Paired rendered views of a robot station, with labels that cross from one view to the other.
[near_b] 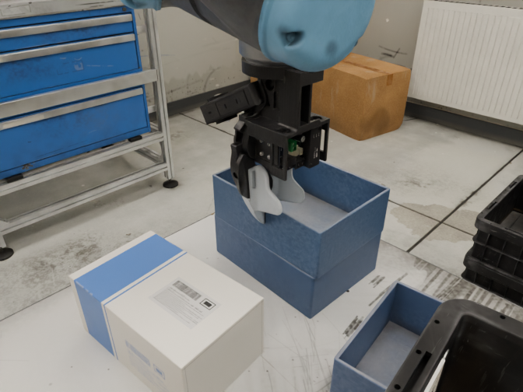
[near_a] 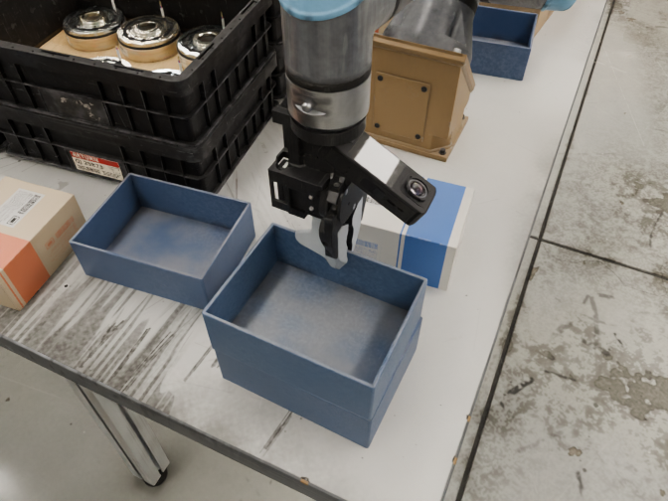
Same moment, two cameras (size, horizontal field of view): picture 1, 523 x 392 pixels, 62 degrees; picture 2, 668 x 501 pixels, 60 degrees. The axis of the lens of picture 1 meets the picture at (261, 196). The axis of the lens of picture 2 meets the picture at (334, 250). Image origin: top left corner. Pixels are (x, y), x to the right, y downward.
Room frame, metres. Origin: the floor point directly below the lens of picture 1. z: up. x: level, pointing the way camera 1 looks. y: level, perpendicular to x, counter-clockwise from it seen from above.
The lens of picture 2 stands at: (0.89, -0.16, 1.34)
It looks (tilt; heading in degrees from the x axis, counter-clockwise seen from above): 49 degrees down; 160
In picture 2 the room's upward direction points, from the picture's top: straight up
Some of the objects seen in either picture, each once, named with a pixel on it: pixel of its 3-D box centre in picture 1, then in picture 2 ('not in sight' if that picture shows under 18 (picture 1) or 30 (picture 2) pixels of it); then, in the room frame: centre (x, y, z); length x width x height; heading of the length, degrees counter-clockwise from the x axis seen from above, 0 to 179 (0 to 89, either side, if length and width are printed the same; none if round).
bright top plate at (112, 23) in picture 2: not in sight; (93, 20); (-0.14, -0.23, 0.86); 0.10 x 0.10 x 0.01
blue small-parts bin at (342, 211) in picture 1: (297, 202); (317, 313); (0.53, -0.05, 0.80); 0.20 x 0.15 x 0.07; 44
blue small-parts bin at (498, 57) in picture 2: not in sight; (481, 39); (-0.06, 0.50, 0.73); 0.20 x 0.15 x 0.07; 52
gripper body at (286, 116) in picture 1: (279, 114); (322, 159); (0.46, -0.02, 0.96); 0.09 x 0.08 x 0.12; 44
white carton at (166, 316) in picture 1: (167, 314); (392, 222); (0.37, 0.11, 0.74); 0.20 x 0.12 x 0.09; 50
